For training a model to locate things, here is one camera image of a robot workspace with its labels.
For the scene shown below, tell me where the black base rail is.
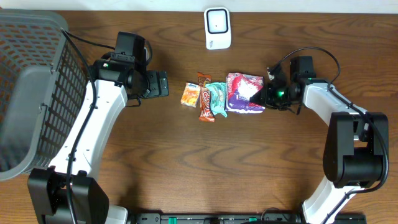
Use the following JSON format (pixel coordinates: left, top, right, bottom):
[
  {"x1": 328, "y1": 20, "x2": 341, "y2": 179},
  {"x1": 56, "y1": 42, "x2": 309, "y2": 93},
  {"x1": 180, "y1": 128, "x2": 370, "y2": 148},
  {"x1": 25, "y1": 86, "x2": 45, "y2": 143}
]
[{"x1": 129, "y1": 212, "x2": 368, "y2": 224}]

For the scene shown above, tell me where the purple tissue pack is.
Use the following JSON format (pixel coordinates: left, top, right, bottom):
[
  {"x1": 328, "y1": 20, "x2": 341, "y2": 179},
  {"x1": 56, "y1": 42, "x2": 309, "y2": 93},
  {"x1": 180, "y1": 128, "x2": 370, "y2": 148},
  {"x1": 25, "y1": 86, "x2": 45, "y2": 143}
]
[{"x1": 226, "y1": 73, "x2": 265, "y2": 114}]

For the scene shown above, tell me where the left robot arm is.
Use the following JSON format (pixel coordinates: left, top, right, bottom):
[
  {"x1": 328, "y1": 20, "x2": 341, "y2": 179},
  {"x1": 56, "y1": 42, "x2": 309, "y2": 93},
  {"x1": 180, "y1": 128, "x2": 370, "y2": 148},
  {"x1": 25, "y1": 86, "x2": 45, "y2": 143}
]
[{"x1": 27, "y1": 42, "x2": 169, "y2": 223}]

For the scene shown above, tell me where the white barcode scanner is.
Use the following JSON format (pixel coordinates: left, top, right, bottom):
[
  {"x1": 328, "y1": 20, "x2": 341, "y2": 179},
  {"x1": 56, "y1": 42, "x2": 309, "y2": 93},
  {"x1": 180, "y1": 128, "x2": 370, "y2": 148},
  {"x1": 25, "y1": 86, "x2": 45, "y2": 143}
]
[{"x1": 203, "y1": 7, "x2": 232, "y2": 50}]

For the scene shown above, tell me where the red orange snack bar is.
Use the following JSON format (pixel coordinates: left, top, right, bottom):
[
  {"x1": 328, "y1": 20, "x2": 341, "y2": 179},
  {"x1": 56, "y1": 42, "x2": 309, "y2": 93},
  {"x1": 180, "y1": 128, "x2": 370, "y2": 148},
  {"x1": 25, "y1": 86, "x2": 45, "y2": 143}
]
[{"x1": 198, "y1": 73, "x2": 215, "y2": 122}]

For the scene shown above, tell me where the black cable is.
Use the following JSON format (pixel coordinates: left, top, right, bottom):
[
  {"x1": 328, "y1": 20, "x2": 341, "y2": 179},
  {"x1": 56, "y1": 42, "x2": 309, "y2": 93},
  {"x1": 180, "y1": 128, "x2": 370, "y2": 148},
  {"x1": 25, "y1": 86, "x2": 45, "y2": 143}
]
[
  {"x1": 60, "y1": 27, "x2": 116, "y2": 224},
  {"x1": 267, "y1": 46, "x2": 390, "y2": 224}
]

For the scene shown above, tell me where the mint green wipes pack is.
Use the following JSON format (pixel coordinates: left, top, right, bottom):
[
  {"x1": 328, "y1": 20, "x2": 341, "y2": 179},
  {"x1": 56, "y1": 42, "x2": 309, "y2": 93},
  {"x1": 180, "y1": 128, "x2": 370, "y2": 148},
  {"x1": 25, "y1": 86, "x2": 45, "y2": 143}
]
[{"x1": 205, "y1": 82, "x2": 228, "y2": 118}]

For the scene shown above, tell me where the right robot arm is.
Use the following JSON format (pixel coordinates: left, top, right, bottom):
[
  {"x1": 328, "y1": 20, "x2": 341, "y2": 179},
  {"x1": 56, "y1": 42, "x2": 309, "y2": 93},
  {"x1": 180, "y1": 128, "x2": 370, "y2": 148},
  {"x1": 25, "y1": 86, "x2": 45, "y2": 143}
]
[{"x1": 250, "y1": 65, "x2": 389, "y2": 223}]

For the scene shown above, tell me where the grey plastic mesh basket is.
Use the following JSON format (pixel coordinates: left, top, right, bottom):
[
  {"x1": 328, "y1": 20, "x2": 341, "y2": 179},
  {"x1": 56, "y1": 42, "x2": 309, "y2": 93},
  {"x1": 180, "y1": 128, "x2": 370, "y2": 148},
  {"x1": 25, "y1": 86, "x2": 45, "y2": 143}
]
[{"x1": 1, "y1": 9, "x2": 87, "y2": 180}]

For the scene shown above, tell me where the orange Kleenex tissue pack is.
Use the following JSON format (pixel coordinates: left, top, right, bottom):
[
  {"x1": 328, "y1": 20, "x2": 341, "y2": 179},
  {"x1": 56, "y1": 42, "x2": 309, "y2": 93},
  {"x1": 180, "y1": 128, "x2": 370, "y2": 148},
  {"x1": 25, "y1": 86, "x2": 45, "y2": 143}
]
[{"x1": 180, "y1": 83, "x2": 201, "y2": 108}]

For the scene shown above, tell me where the right black cable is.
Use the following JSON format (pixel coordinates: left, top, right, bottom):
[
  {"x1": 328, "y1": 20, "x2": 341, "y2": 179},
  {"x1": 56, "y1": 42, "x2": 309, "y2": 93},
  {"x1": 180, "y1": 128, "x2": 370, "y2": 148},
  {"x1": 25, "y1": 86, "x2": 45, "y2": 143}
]
[{"x1": 267, "y1": 46, "x2": 390, "y2": 224}]

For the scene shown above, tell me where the left black cable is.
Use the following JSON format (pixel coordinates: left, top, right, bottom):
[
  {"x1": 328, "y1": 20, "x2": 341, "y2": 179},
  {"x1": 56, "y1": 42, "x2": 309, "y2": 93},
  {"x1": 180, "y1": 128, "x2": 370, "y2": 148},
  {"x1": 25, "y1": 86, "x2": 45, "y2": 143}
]
[{"x1": 60, "y1": 27, "x2": 116, "y2": 224}]

